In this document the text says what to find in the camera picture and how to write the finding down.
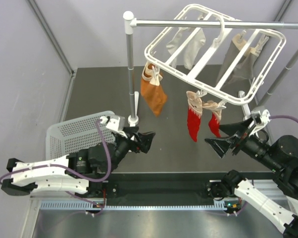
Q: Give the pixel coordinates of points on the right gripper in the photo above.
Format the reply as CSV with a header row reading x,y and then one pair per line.
x,y
220,146

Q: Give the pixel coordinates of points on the white perforated plastic basket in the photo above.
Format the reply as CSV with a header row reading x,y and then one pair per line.
x,y
73,135

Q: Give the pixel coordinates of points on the metal drying rack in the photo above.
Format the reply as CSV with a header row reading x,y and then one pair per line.
x,y
130,74

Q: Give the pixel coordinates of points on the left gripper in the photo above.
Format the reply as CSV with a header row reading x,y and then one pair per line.
x,y
144,140

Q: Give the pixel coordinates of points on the slotted grey cable duct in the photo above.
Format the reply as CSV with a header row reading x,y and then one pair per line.
x,y
97,204

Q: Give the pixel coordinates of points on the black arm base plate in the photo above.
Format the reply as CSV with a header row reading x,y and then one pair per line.
x,y
168,192

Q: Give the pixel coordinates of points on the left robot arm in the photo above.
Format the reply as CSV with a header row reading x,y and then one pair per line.
x,y
81,173

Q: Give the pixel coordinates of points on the dark grey table mat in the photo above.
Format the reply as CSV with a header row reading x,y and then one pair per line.
x,y
172,150

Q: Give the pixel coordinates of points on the orange beige sock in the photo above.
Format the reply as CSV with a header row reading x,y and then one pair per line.
x,y
151,88

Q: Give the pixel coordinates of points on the red sock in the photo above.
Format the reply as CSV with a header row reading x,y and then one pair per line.
x,y
195,109

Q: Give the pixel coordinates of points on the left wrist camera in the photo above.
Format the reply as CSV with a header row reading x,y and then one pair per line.
x,y
114,123

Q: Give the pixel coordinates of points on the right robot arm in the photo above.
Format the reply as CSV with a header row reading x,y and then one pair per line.
x,y
281,159

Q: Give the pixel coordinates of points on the white sock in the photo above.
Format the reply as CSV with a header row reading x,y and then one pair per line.
x,y
192,49
174,44

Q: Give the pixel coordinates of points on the white clip sock hanger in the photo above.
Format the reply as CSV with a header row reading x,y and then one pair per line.
x,y
187,44

